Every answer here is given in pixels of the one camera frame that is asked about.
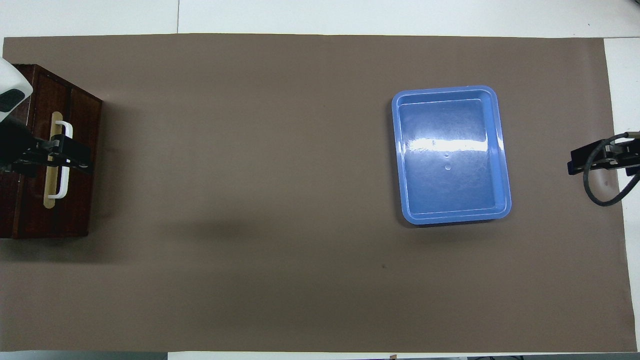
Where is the blue plastic tray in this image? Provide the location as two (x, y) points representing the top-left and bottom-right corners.
(391, 85), (513, 225)

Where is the dark wooden cabinet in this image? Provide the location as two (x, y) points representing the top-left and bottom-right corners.
(0, 63), (104, 239)

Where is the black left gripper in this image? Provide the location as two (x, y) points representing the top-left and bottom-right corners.
(0, 121), (94, 176)

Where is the wooden drawer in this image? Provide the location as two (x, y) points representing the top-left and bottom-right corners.
(22, 74), (103, 237)

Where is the white drawer handle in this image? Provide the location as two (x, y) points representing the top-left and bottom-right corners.
(47, 120), (74, 200)

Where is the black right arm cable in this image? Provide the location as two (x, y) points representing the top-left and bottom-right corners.
(582, 130), (640, 207)

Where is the brown table mat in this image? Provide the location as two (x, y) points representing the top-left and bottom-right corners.
(1, 33), (637, 354)

